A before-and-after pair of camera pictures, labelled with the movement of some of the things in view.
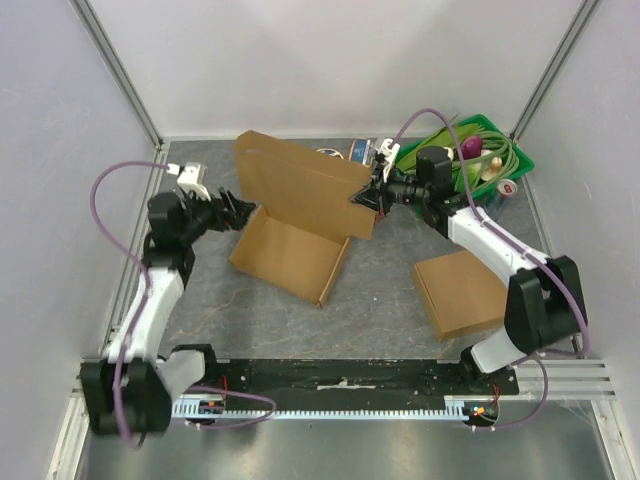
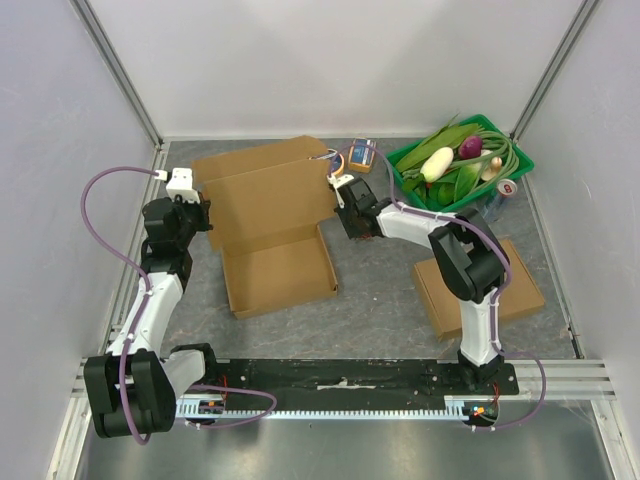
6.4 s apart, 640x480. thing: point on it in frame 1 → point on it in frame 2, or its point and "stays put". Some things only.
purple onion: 471,147 stays put
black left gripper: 235,215 → 201,208
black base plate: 315,384 stays put
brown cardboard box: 460,293 stays put
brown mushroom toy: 496,164 stays put
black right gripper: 381,188 → 351,195
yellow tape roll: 335,153 → 337,164
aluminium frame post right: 578,25 stays put
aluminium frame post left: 118,69 stays put
